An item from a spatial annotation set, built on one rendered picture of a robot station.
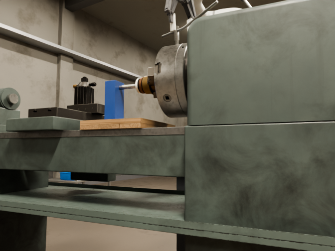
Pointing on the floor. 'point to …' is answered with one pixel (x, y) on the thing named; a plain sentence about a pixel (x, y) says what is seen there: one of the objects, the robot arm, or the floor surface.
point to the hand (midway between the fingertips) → (181, 27)
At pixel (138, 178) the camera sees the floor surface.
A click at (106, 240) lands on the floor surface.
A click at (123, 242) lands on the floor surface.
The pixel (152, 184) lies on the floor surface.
